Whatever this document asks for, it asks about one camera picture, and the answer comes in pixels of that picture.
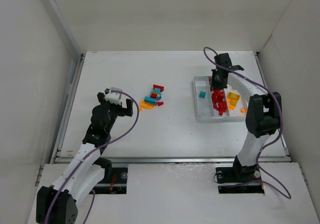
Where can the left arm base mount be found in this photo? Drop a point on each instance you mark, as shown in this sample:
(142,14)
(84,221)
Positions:
(115,184)

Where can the yellow long studded brick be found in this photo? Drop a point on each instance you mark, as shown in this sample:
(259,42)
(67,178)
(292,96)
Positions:
(233,96)

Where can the teal long brick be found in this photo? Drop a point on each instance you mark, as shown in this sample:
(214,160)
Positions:
(150,100)

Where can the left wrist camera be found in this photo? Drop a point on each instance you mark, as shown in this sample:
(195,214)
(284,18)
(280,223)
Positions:
(113,95)

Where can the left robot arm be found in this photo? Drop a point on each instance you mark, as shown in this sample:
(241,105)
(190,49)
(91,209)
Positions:
(59,203)

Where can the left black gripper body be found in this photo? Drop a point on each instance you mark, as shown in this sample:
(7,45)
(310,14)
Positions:
(115,107)

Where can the red arch brick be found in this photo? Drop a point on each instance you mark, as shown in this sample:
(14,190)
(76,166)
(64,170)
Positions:
(161,88)

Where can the white divided tray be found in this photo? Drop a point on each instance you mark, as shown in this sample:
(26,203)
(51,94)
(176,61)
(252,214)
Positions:
(216,107)

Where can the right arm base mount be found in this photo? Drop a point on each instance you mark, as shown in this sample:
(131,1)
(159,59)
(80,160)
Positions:
(229,182)

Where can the teal and red square brick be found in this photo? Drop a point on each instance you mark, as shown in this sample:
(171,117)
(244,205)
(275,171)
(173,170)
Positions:
(202,94)

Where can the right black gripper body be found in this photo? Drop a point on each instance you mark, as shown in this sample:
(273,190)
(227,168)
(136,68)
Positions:
(222,73)

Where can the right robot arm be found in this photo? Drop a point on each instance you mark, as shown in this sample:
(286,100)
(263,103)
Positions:
(263,116)

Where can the orange half round brick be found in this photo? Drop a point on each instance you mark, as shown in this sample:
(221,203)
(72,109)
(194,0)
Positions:
(146,105)

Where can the aluminium frame rail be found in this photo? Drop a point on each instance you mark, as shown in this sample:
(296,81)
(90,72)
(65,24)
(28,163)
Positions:
(192,160)

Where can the teal frog printed brick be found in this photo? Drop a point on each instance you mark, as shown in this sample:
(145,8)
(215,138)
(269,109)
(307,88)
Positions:
(158,92)

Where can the red brick on frog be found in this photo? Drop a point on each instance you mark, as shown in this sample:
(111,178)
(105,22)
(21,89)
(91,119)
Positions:
(154,95)

